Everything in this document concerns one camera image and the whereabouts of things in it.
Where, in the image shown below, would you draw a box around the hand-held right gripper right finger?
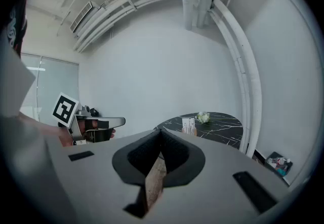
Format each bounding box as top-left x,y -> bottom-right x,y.
148,128 -> 291,224

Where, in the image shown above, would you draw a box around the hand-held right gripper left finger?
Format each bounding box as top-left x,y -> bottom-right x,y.
45,128 -> 163,224

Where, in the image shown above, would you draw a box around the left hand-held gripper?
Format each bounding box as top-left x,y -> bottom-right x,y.
52,92 -> 126,147

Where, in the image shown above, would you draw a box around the small brown wooden block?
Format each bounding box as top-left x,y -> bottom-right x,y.
181,116 -> 197,136

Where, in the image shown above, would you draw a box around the person's left forearm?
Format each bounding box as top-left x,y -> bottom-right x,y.
17,111 -> 74,147

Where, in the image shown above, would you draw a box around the round black marble table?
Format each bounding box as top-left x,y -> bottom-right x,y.
153,111 -> 244,150

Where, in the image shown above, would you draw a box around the person's left hand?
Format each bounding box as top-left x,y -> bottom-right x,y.
77,119 -> 99,132

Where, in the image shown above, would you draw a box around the black tray of small items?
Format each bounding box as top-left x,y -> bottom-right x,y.
264,151 -> 294,177

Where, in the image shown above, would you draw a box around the white flower bouquet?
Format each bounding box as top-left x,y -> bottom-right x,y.
195,111 -> 236,125

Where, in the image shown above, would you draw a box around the frosted glass partition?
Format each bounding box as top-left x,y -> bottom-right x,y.
20,53 -> 79,122

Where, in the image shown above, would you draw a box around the white air conditioner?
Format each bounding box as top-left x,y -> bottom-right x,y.
69,1 -> 102,33

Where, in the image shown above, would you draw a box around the black printed t-shirt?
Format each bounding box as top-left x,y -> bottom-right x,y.
0,0 -> 28,57

